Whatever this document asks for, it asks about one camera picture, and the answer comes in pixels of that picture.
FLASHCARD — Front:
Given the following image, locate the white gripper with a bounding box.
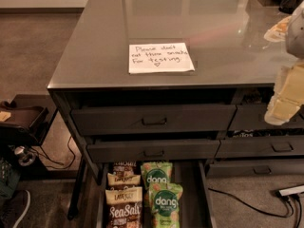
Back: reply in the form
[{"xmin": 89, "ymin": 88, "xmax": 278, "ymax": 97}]
[{"xmin": 264, "ymin": 60, "xmax": 304, "ymax": 125}]

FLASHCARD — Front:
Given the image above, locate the green dang chip bag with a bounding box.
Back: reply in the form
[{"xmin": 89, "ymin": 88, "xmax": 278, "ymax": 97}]
[
  {"xmin": 148, "ymin": 182, "xmax": 183, "ymax": 228},
  {"xmin": 141, "ymin": 161, "xmax": 173, "ymax": 188}
]

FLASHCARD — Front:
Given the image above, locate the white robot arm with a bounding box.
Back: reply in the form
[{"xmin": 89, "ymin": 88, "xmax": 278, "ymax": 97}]
[{"xmin": 264, "ymin": 2, "xmax": 304, "ymax": 125}]

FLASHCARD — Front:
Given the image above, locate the top right grey drawer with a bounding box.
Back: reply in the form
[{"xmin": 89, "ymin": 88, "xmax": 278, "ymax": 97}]
[{"xmin": 229, "ymin": 104, "xmax": 304, "ymax": 131}]

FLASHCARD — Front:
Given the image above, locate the middle right grey drawer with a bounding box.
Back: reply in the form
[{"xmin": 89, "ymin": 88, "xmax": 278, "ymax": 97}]
[{"xmin": 216, "ymin": 136, "xmax": 304, "ymax": 158}]

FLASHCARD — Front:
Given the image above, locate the top left grey drawer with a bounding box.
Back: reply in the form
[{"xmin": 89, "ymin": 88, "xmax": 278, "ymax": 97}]
[{"xmin": 71, "ymin": 104, "xmax": 236, "ymax": 136}]

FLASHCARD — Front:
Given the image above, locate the dark grey drawer cabinet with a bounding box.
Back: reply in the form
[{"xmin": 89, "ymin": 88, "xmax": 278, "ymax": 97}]
[{"xmin": 47, "ymin": 0, "xmax": 304, "ymax": 221}]

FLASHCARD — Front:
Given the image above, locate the open bottom left drawer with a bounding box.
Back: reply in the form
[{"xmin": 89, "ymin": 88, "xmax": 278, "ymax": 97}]
[{"xmin": 96, "ymin": 161, "xmax": 217, "ymax": 228}]

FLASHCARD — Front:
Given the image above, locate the middle left grey drawer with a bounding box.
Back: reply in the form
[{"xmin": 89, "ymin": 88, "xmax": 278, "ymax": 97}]
[{"xmin": 87, "ymin": 139, "xmax": 219, "ymax": 163}]

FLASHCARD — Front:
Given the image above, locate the rear brown chip bag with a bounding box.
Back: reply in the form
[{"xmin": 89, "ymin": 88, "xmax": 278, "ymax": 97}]
[{"xmin": 113, "ymin": 161, "xmax": 137, "ymax": 177}]

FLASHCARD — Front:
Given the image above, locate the brown chip bag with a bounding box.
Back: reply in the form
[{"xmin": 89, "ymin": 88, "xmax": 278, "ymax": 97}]
[
  {"xmin": 113, "ymin": 161, "xmax": 137, "ymax": 177},
  {"xmin": 107, "ymin": 173, "xmax": 141, "ymax": 190}
]

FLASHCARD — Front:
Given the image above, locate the middle brown chip bag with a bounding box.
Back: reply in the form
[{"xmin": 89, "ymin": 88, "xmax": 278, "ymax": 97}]
[{"xmin": 107, "ymin": 173, "xmax": 141, "ymax": 190}]

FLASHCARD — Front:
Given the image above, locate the front sea salt chip bag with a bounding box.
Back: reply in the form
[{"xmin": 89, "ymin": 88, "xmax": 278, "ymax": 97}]
[{"xmin": 105, "ymin": 187, "xmax": 143, "ymax": 228}]

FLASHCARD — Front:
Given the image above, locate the white power strip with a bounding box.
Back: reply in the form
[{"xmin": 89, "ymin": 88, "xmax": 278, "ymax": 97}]
[{"xmin": 278, "ymin": 185, "xmax": 304, "ymax": 197}]

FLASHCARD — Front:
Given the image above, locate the white handwritten paper note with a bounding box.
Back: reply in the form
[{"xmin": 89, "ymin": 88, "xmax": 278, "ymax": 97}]
[{"xmin": 128, "ymin": 43, "xmax": 195, "ymax": 74}]

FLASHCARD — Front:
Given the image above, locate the black side tray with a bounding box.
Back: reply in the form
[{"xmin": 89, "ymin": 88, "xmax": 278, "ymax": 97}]
[{"xmin": 0, "ymin": 102, "xmax": 48, "ymax": 145}]

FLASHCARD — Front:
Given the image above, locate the silver round metal object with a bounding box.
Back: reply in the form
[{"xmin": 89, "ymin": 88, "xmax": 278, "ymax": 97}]
[{"xmin": 14, "ymin": 146, "xmax": 36, "ymax": 166}]

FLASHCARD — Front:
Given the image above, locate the dark shoe white sole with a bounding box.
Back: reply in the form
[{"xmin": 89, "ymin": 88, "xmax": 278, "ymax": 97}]
[{"xmin": 0, "ymin": 190, "xmax": 30, "ymax": 228}]

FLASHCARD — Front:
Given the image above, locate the black floor cable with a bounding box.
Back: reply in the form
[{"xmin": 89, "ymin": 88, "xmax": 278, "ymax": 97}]
[{"xmin": 208, "ymin": 187, "xmax": 302, "ymax": 228}]

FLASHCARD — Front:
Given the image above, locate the black cable under tray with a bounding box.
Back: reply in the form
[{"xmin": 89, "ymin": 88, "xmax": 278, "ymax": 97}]
[{"xmin": 29, "ymin": 134, "xmax": 77, "ymax": 171}]

